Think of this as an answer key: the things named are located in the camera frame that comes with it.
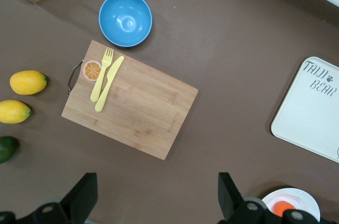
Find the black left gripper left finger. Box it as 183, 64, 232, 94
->
0, 172, 98, 224

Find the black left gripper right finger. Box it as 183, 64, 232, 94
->
217, 172, 320, 224

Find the orange fruit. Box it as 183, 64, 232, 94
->
274, 201, 297, 218

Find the white round plate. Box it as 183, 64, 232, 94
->
261, 187, 321, 224

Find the green avocado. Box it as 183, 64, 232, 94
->
0, 136, 20, 164

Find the bamboo cutting board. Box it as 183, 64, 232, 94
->
61, 40, 199, 160

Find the yellow lemon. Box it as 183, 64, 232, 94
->
0, 100, 32, 124
10, 70, 49, 95

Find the cream tray with bear print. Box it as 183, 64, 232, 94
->
270, 56, 339, 163

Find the yellow plastic fork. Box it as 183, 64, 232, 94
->
90, 47, 114, 103

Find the yellow plastic knife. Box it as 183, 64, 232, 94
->
94, 56, 125, 112

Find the orange slice decoration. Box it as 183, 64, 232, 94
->
81, 59, 103, 82

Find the blue bowl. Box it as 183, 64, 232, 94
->
99, 0, 154, 48

